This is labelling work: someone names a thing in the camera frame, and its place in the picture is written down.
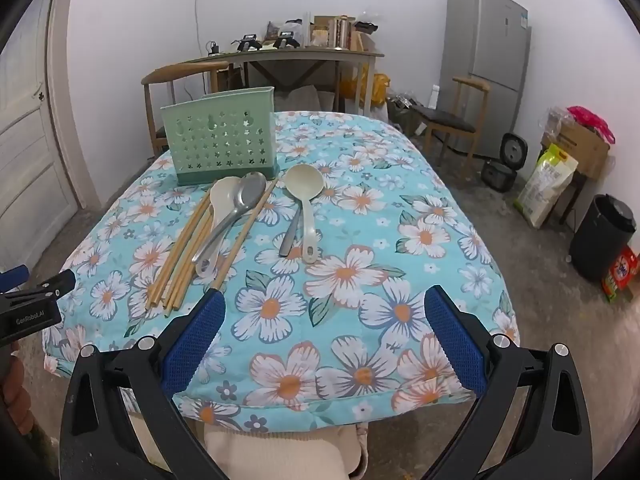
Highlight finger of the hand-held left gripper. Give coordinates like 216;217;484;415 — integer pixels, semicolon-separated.
0;270;77;311
0;266;29;293

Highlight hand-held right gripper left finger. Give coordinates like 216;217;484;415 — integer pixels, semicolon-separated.
60;290;227;480

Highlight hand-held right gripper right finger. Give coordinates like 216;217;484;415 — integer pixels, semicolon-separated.
424;285;593;480

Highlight bundle of wooden chopsticks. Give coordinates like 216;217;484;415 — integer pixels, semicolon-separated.
146;178;279;317

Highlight beige rice paddle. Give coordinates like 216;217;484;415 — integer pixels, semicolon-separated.
194;176;242;278

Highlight metal spoon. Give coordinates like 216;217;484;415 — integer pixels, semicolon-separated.
191;171;268;264

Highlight beige ladle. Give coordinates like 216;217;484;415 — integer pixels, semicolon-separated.
284;164;327;264

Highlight green perforated utensil holder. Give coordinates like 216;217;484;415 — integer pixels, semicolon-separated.
160;86;280;187

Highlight person's left hand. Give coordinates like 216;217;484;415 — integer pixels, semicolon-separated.
0;355;33;436

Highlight blue floral quilt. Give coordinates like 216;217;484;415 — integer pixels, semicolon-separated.
42;110;521;433

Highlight white panelled door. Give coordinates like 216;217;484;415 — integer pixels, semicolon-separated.
0;0;81;271

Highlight person's cream fleece clothing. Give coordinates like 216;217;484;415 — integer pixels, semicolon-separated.
202;422;371;480

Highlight black rice cooker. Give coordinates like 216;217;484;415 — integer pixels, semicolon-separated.
481;132;530;192

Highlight black trash bin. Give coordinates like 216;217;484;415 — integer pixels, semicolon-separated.
569;194;637;282

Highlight yellow white rice sack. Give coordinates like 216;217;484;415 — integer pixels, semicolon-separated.
514;143;579;229

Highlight red detergent package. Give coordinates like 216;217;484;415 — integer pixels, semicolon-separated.
601;246;640;303

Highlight dark stand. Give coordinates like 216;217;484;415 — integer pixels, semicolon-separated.
557;170;588;226

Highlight wooden chair black seat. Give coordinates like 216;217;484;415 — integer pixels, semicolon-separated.
141;61;231;156
417;76;492;173

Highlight dark green bag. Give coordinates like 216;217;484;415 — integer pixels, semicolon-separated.
387;92;426;136

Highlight large cardboard box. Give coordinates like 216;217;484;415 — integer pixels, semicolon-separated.
542;120;611;181

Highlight clear plastic bag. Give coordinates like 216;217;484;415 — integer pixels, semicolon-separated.
542;107;571;136

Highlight pink plastic bag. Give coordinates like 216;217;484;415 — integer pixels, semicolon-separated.
566;106;616;143

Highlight yellow plastic bag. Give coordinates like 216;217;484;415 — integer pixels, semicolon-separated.
345;72;390;108

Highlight grey sack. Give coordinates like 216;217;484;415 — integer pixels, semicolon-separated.
272;85;341;113

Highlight silver fridge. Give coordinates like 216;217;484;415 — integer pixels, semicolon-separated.
439;0;532;158

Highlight wooden table white legs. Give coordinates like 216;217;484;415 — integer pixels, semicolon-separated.
187;47;386;116

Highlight patterned metal canister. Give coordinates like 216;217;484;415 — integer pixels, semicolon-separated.
334;16;357;51

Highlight small cardboard box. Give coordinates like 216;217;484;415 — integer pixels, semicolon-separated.
314;14;346;36

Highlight white wall cable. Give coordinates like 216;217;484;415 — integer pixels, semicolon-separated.
192;0;211;46

